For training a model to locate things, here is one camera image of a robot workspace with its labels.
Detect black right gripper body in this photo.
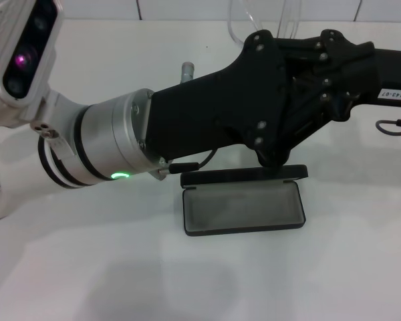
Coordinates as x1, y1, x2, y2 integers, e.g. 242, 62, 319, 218
374, 46, 401, 110

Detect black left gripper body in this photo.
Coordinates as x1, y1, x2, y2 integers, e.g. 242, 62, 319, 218
143, 29, 291, 168

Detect clear white glasses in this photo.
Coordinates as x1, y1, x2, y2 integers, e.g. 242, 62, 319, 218
226, 0, 301, 45

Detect black glasses case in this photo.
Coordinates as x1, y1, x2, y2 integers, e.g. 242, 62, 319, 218
179, 163, 309, 238

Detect silver metal connector plug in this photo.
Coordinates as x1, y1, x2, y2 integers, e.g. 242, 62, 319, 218
180, 61, 195, 84

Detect thin grey cable loop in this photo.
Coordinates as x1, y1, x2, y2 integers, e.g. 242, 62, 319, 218
375, 118, 401, 136

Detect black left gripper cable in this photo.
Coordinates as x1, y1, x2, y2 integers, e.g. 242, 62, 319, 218
156, 148, 219, 177

